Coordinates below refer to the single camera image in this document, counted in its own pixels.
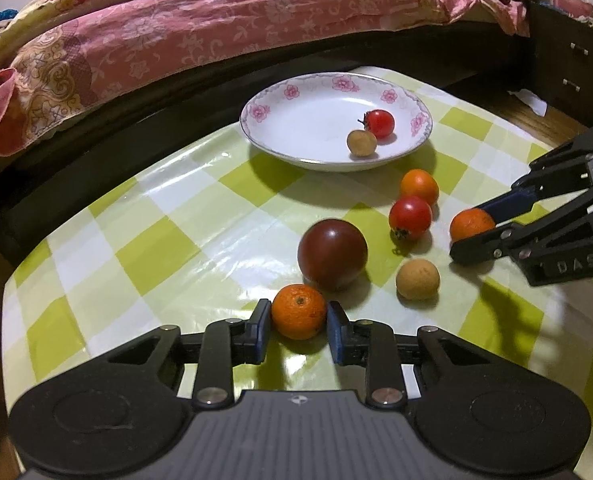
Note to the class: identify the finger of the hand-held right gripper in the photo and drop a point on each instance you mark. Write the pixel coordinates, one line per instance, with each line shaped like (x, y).
(507, 205)
(481, 250)

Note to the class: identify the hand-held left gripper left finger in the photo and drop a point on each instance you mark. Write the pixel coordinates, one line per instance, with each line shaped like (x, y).
(261, 331)

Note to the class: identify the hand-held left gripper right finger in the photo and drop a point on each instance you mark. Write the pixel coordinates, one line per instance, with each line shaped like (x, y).
(335, 331)

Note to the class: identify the small orange mandarin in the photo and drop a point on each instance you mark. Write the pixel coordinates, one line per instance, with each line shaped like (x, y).
(469, 225)
(419, 186)

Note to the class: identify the large orange mandarin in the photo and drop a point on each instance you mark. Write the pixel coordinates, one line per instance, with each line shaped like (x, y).
(299, 311)

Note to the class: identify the tan longan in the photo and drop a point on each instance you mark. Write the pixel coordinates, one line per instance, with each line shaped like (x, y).
(361, 142)
(417, 280)

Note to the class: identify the dark red tomato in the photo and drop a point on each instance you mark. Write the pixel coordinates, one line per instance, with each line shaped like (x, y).
(332, 254)

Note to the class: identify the red cherry tomato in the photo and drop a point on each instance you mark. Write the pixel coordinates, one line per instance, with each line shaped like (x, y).
(410, 216)
(379, 123)

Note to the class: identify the white floral-rim plate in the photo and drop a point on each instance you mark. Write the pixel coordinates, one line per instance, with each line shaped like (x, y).
(316, 115)

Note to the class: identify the white paper scrap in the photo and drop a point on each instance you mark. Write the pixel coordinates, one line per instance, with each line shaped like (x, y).
(529, 102)

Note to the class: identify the green checked tablecloth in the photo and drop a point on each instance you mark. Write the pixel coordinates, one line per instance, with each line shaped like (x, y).
(176, 240)

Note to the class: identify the dark nightstand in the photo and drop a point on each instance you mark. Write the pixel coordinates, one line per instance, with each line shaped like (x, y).
(556, 70)

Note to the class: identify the pink floral cloth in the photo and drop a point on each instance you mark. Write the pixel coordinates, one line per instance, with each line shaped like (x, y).
(571, 2)

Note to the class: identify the pink floral bed sheet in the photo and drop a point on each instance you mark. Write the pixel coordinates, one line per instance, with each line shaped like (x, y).
(176, 45)

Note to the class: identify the blue cloth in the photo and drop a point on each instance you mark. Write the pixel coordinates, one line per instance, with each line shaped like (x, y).
(4, 14)

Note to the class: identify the dark bed frame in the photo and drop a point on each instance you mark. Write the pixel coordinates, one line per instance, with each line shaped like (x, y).
(126, 132)

